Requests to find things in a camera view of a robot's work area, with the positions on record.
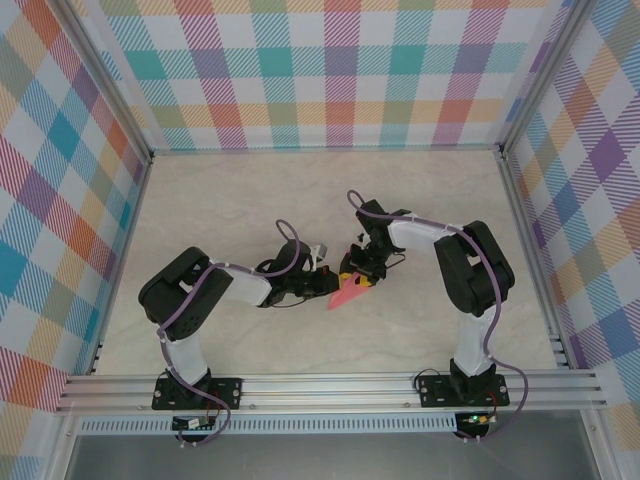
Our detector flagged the pink paper sheet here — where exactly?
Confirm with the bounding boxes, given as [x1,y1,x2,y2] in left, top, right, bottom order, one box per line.
[327,272,374,312]

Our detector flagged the grey metal sheet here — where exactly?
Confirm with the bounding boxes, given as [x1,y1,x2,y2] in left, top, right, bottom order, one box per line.
[64,433,601,480]

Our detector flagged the circuit board with green light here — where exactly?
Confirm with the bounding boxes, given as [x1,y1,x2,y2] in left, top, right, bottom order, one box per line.
[452,410,500,440]

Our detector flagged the small black circuit board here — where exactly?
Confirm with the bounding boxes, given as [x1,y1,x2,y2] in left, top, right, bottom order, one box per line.
[171,415,217,432]

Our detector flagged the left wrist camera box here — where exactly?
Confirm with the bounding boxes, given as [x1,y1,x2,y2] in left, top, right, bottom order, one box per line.
[279,239,331,274]

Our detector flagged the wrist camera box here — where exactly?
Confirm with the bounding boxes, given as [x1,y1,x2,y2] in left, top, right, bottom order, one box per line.
[354,199,390,229]
[279,239,331,274]

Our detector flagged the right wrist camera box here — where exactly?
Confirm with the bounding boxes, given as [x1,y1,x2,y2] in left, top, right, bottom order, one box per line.
[354,199,390,229]

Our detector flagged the aluminium mounting rail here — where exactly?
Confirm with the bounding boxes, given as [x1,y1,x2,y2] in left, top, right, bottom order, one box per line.
[53,373,610,415]

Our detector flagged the aluminium back frame bar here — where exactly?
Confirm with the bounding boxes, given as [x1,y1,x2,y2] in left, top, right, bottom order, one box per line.
[148,144,506,157]

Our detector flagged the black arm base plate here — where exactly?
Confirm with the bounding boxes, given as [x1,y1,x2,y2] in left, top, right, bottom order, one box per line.
[151,377,245,411]
[414,372,511,409]

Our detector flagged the perforated metal cable tray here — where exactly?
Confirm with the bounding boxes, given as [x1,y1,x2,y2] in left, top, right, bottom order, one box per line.
[78,417,459,435]

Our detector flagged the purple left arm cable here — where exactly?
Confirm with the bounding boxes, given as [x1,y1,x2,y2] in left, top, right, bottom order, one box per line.
[157,218,304,448]

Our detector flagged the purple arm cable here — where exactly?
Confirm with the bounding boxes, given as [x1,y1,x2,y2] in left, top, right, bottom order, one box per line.
[346,188,529,444]
[157,218,304,448]

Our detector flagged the aluminium side frame bar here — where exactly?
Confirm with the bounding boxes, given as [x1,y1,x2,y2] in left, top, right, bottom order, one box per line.
[88,155,154,377]
[498,155,572,372]

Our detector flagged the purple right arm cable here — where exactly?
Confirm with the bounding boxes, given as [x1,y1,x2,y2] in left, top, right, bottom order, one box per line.
[346,188,529,444]

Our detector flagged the aluminium frame post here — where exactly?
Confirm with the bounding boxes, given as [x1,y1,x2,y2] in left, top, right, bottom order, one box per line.
[498,0,596,157]
[55,0,154,167]

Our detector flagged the aluminium frame leg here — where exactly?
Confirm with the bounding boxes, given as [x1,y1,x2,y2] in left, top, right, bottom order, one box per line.
[582,410,621,480]
[47,414,81,480]

